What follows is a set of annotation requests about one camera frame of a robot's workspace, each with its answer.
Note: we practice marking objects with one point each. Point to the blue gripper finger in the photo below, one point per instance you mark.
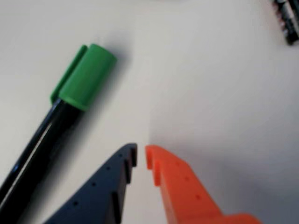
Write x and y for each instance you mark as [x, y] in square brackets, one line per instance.
[98, 198]

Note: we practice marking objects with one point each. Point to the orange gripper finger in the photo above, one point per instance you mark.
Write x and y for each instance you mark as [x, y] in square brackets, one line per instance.
[182, 193]

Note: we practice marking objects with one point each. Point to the black marker with green cap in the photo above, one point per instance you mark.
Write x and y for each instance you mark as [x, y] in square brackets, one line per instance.
[88, 77]

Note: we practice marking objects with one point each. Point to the black AA battery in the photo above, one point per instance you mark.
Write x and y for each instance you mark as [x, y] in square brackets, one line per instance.
[289, 21]

